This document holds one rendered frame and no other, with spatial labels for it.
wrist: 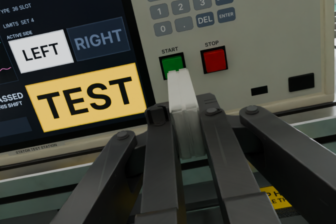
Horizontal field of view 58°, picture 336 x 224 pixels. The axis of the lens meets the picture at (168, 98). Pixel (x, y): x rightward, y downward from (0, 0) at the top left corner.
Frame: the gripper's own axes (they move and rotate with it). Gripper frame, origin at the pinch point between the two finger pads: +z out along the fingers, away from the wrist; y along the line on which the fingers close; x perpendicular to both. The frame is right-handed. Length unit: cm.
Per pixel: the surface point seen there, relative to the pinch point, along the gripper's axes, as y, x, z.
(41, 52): -11.6, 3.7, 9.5
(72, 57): -9.1, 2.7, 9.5
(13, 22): -13.1, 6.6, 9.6
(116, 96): -6.2, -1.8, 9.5
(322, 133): 11.8, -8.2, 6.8
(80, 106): -9.8, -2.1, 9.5
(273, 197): 6.0, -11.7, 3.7
